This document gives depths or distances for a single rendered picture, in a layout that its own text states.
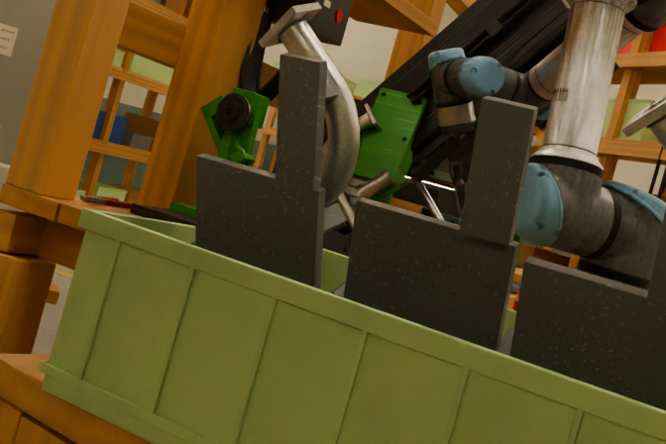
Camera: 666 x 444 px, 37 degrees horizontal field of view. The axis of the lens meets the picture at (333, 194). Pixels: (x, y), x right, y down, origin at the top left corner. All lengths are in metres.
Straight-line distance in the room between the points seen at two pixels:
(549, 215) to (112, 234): 0.79
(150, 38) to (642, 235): 1.05
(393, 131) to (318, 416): 1.44
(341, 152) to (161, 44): 1.24
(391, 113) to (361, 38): 9.82
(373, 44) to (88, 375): 11.11
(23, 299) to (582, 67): 1.04
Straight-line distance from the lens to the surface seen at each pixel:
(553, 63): 1.92
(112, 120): 8.02
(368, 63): 11.92
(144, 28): 2.08
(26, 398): 1.01
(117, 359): 0.91
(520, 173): 0.83
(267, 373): 0.82
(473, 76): 1.90
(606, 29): 1.64
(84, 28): 1.83
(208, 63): 2.13
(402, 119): 2.19
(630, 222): 1.61
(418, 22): 2.70
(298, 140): 0.90
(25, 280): 1.86
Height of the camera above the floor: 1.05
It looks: 1 degrees down
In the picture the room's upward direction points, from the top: 16 degrees clockwise
